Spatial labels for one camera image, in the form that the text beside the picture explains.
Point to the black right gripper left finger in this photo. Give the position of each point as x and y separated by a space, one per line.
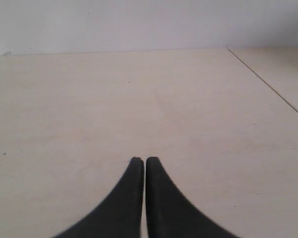
119 214

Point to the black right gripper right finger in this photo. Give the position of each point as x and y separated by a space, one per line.
169 213

